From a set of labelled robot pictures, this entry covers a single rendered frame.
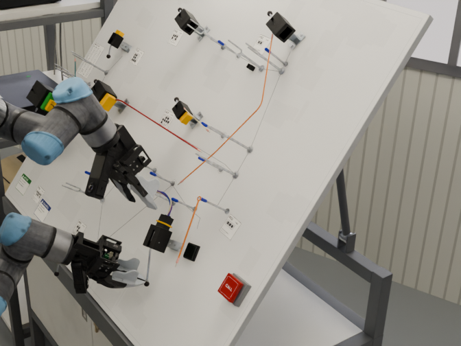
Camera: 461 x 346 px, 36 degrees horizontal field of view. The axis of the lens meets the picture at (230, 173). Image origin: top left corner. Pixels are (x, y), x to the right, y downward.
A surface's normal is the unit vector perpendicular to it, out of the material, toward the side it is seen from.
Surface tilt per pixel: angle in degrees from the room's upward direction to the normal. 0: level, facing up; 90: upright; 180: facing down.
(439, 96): 90
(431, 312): 0
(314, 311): 0
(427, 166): 90
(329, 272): 0
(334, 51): 53
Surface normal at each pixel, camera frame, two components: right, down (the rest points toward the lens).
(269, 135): -0.63, -0.34
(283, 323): 0.03, -0.89
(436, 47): -0.54, 0.37
